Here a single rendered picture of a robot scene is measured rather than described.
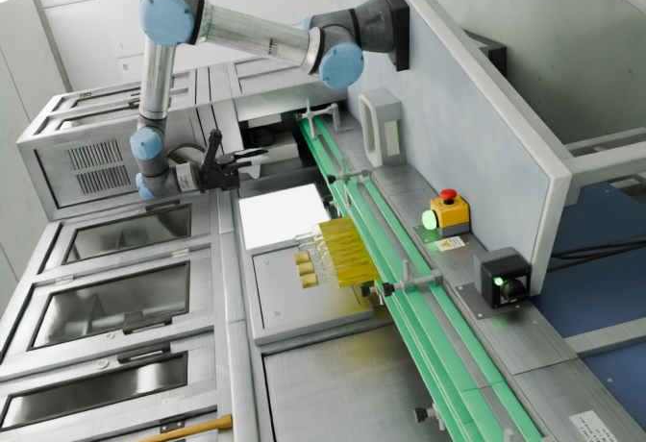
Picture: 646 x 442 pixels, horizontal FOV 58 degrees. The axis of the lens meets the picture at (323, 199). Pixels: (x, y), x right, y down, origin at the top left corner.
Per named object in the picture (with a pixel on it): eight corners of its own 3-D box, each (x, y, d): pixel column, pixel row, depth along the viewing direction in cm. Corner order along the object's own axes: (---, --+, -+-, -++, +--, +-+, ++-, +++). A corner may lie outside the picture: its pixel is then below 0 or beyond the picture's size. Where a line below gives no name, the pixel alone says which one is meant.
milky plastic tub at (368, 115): (390, 150, 200) (365, 156, 199) (383, 86, 190) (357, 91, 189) (406, 169, 184) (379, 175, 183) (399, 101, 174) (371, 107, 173)
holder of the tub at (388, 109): (393, 163, 202) (371, 169, 201) (385, 86, 190) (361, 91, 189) (409, 184, 187) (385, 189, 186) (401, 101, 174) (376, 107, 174)
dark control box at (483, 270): (512, 278, 120) (474, 287, 119) (512, 244, 117) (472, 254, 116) (533, 300, 113) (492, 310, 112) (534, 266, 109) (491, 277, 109)
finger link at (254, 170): (273, 173, 164) (241, 177, 165) (269, 154, 161) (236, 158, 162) (272, 178, 161) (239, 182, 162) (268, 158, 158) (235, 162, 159)
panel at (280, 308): (317, 187, 244) (236, 206, 240) (316, 181, 242) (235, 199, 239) (375, 317, 164) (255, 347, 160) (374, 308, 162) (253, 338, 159)
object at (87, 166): (240, 129, 325) (78, 162, 316) (225, 61, 308) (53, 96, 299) (251, 177, 263) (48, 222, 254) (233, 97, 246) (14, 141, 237)
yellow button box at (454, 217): (459, 217, 145) (431, 224, 144) (459, 190, 141) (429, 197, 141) (471, 231, 139) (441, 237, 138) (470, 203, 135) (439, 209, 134)
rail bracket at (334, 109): (352, 129, 244) (299, 140, 241) (347, 89, 236) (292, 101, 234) (355, 133, 239) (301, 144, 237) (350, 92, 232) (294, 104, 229)
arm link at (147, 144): (130, 123, 157) (141, 157, 164) (126, 147, 148) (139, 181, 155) (159, 118, 157) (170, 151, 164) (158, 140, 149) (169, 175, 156)
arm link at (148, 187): (134, 183, 155) (143, 207, 160) (175, 173, 156) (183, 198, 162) (135, 165, 161) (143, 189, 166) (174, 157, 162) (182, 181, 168)
